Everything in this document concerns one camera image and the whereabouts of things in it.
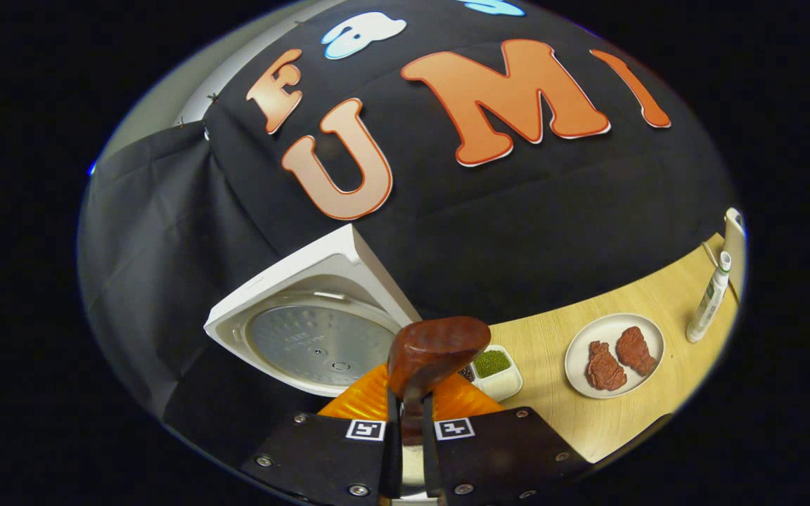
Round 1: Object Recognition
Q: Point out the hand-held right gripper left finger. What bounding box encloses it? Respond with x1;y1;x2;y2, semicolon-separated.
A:
240;362;402;506

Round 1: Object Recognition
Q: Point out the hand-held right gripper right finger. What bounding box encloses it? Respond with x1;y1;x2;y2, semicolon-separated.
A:
423;372;592;506

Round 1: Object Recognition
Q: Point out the dark wooden spoon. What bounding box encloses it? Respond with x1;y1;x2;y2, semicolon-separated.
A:
386;316;491;450

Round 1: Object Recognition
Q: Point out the white rice cooker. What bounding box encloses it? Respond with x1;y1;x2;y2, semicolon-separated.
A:
203;223;423;398

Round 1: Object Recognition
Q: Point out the white divided bean dish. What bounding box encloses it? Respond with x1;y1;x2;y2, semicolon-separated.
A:
458;344;523;402

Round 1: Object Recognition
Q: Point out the red meat piece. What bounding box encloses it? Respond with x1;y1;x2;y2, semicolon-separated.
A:
586;341;628;391
616;326;658;377

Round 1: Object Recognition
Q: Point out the beige round plate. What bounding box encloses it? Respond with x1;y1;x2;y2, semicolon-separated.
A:
565;313;666;400

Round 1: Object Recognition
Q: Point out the white drink bottle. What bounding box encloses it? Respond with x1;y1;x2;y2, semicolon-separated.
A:
686;251;733;344

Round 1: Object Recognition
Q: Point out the cream toaster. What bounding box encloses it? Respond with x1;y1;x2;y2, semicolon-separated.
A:
721;207;747;282

